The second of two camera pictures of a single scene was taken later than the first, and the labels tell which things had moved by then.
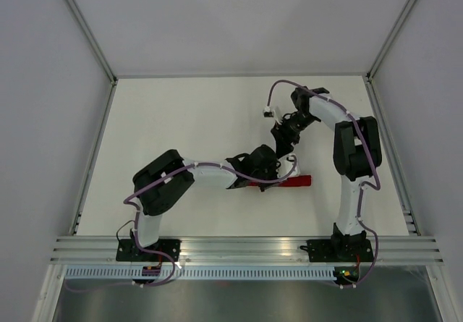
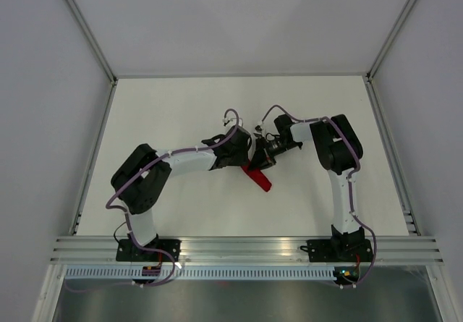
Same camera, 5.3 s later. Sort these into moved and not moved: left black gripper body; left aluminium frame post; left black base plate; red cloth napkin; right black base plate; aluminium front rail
Moved: red cloth napkin; left black gripper body
Not moved: left aluminium frame post; aluminium front rail; left black base plate; right black base plate
